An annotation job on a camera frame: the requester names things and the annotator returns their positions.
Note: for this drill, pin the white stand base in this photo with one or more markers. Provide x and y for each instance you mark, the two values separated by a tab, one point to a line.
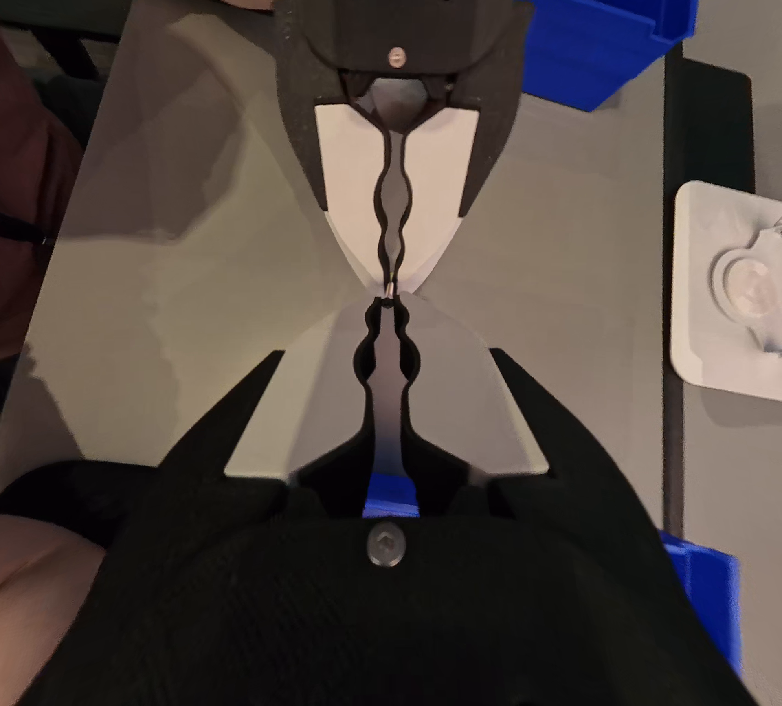
702	321

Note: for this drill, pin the blue divided plastic bin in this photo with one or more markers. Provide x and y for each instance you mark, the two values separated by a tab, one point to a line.
599	34

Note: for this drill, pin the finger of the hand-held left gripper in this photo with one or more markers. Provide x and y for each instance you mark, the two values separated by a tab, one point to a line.
440	186
348	186

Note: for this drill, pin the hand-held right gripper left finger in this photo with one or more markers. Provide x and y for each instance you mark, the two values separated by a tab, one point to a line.
293	412

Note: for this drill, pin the person's right forearm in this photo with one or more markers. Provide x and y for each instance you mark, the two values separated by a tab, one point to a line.
43	596

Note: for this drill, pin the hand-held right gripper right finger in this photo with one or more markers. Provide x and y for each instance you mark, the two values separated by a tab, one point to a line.
476	412

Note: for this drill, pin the silver bolt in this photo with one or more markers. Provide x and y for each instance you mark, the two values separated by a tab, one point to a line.
390	288

